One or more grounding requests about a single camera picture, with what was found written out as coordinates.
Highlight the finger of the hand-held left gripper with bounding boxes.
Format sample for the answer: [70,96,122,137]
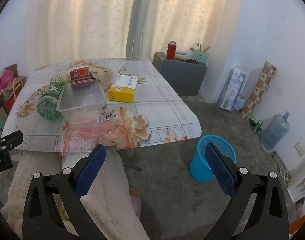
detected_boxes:
[0,130,23,153]

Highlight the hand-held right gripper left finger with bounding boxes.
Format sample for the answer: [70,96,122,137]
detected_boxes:
[22,144,110,240]

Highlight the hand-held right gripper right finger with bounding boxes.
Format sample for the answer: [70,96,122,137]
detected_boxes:
[204,142,289,240]

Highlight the blue plastic wastebasket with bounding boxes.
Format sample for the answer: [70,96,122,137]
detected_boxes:
[189,135,236,182]

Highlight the clear zip bag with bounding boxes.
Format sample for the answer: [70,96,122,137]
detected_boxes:
[59,107,139,157]

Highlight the green patterned can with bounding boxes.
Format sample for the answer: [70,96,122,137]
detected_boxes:
[37,71,70,121]

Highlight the yellow white cardboard box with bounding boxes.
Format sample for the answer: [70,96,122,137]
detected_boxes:
[108,74,139,103]

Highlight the red tin can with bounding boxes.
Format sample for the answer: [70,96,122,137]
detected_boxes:
[69,66,97,90]

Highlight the beige bag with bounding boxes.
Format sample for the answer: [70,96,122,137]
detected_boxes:
[89,65,115,85]

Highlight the white fleece pants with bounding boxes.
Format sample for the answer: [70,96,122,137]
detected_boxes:
[0,150,148,240]

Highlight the purple slipper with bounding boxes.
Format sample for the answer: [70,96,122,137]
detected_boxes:
[131,196,142,218]

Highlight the pink plastic bag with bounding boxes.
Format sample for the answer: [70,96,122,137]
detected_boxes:
[0,69,15,93]

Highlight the clear plastic food container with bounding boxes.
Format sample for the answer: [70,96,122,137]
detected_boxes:
[56,81,107,125]

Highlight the blue water jug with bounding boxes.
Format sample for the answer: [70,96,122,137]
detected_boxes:
[259,110,291,152]

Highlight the white water dispenser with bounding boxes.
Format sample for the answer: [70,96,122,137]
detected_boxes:
[287,160,305,204]

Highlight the toilet paper pack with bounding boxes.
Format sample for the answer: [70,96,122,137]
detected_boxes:
[217,65,246,111]

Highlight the orange checkered roll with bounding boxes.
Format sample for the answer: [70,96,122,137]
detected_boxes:
[241,61,278,120]

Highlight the orange board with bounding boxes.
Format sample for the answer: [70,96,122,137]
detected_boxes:
[289,212,305,240]

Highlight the grey cabinet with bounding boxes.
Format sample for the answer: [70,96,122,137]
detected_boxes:
[152,52,208,97]

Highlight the teal utensil basket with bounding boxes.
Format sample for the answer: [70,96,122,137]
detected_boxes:
[191,51,210,65]

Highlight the red thermos bottle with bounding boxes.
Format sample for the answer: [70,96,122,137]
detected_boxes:
[166,41,177,60]

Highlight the cream patterned curtain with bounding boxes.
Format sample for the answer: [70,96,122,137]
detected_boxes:
[25,0,138,67]
[140,0,229,61]

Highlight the beige bag handle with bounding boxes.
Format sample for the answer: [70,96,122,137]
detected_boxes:
[9,77,25,101]

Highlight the black plug with cable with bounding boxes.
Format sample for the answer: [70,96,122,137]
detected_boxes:
[272,151,288,170]

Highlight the white cable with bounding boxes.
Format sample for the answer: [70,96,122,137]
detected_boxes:
[279,166,291,183]

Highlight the wall socket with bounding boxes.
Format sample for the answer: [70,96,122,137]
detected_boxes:
[295,141,305,157]

